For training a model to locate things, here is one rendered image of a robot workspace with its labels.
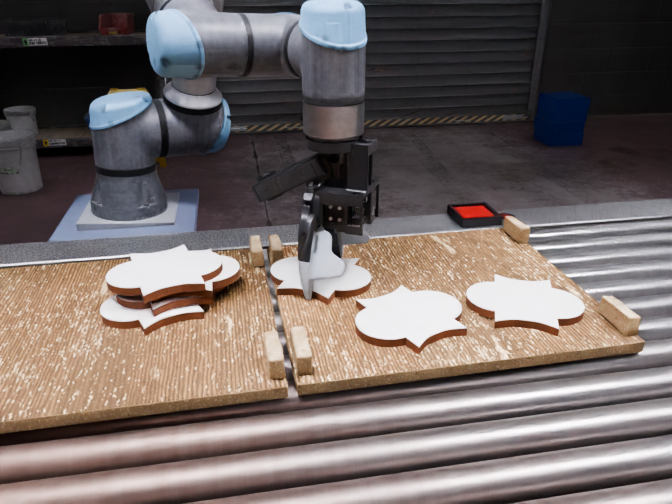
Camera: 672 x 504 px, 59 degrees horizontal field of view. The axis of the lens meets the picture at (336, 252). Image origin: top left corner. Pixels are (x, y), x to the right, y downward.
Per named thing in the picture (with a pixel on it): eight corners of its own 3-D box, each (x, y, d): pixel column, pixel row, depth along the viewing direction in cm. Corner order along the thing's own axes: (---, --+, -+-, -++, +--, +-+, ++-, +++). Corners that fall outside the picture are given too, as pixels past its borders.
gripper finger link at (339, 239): (370, 268, 86) (361, 227, 78) (332, 261, 87) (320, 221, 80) (376, 251, 87) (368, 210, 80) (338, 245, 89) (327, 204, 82)
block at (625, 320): (595, 312, 75) (599, 294, 73) (608, 310, 75) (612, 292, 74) (625, 338, 69) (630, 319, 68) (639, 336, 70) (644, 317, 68)
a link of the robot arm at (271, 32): (225, 9, 76) (259, 13, 67) (302, 11, 81) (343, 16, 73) (226, 72, 79) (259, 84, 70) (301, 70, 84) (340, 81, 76)
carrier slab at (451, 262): (267, 255, 93) (266, 246, 92) (508, 235, 100) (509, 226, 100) (297, 397, 62) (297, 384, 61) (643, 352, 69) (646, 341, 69)
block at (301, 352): (289, 346, 68) (288, 326, 67) (305, 344, 68) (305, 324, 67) (296, 378, 62) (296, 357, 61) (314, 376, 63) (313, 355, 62)
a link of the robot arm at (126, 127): (88, 157, 121) (80, 89, 115) (155, 151, 127) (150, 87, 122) (100, 173, 111) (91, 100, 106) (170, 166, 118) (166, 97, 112)
